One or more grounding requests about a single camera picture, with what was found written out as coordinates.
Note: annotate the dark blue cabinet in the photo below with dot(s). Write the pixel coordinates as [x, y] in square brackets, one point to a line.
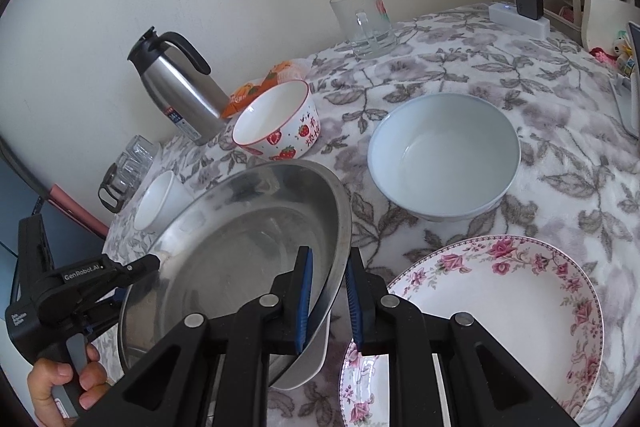
[20, 197]

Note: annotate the white cup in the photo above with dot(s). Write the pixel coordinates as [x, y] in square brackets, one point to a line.
[155, 202]

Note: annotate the orange snack packet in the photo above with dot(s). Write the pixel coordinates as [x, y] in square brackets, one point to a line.
[245, 94]

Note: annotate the glass mug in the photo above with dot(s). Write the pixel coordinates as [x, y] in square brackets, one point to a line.
[367, 27]

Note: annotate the white power strip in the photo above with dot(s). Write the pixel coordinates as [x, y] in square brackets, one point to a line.
[520, 24]

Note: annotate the small colourful toy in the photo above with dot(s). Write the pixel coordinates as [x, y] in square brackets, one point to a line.
[622, 49]

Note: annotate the floral tablecloth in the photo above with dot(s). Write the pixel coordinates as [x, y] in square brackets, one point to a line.
[550, 157]

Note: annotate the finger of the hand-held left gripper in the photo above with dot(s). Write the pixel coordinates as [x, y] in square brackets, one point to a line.
[140, 266]
[102, 311]

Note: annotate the stainless steel thermos jug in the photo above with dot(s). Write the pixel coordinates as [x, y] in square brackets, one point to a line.
[175, 97]

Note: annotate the large white bowl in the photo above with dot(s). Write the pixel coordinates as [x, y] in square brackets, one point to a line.
[440, 157]

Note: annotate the pink floral plate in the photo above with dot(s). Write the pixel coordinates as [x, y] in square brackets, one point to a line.
[500, 307]

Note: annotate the small drinking glass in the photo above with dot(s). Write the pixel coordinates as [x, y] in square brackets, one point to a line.
[130, 172]
[141, 149]

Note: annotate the pink board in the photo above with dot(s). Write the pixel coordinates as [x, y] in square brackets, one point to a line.
[75, 207]

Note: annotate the white dish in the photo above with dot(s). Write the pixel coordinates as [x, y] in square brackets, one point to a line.
[306, 367]

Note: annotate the stainless steel basin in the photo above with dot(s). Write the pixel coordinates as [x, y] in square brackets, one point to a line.
[225, 257]

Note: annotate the glass teapot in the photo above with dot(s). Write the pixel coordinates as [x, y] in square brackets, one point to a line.
[112, 194]

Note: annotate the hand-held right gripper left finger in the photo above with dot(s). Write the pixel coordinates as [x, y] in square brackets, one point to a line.
[303, 307]

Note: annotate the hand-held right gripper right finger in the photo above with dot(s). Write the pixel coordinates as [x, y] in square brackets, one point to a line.
[353, 307]

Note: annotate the person's left hand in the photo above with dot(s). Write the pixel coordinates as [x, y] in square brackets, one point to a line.
[45, 377]

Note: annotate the strawberry print bowl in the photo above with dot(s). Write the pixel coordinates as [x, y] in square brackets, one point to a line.
[280, 117]

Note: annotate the white container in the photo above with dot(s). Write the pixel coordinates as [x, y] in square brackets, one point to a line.
[627, 107]

